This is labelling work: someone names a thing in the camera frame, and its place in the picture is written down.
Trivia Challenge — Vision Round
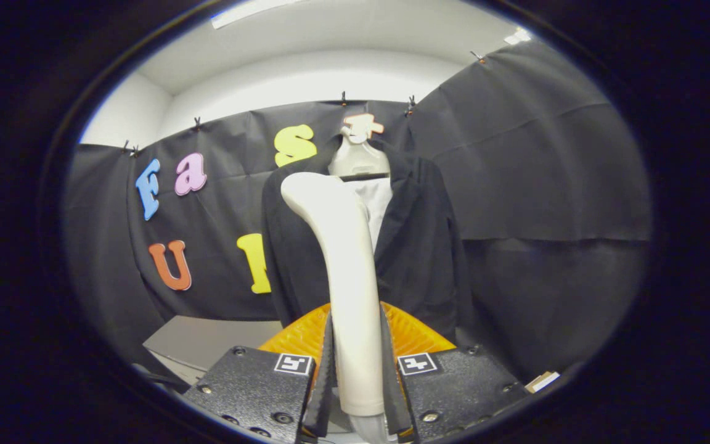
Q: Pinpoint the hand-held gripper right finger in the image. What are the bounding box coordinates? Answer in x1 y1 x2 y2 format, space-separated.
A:
380 301 531 443

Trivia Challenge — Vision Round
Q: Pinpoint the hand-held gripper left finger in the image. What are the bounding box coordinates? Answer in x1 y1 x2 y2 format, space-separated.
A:
182 302 337 444

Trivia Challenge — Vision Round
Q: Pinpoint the white garment steamer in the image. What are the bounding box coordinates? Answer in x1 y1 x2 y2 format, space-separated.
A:
280 171 390 444

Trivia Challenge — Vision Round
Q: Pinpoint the black button jacket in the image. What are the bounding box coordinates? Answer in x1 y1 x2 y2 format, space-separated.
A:
261 134 473 343

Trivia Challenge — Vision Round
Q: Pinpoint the grey drawer cabinet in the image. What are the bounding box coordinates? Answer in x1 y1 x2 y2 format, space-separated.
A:
142 316 285 386

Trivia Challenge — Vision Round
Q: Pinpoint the cardboard box with papers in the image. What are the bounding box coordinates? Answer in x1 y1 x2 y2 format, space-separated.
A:
524 370 560 393

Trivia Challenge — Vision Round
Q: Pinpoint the row of backdrop clips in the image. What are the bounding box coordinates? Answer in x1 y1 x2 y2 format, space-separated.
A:
122 51 486 155

